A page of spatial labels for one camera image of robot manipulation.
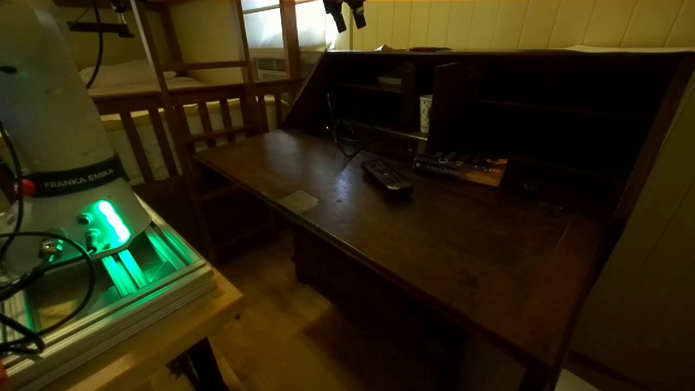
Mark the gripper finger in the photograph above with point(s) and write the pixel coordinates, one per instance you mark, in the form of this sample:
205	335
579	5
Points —
358	12
335	13

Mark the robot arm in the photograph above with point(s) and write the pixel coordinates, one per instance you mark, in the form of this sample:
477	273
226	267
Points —
49	119

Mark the white paper cup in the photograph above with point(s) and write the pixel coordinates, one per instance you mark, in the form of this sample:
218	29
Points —
425	114

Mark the window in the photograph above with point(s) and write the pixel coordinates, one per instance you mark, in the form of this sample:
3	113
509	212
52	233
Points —
269	24

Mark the window air conditioner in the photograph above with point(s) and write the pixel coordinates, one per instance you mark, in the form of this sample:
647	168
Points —
270	68

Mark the dark upright board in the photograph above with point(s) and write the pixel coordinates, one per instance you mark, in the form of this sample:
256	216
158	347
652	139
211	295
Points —
450	108

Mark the black remote control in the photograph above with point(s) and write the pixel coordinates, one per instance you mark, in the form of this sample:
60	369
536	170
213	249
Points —
386	176

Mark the wooden bunk bed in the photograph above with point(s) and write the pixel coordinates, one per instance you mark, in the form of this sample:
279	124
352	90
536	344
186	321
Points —
174	103

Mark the book with dark cover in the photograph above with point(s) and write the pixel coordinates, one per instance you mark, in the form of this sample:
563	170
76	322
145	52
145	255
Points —
461	169

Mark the small grey paper card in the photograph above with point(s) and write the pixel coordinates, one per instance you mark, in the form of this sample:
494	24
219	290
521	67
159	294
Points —
298	201

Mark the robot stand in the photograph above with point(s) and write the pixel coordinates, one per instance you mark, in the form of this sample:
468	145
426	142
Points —
163	304

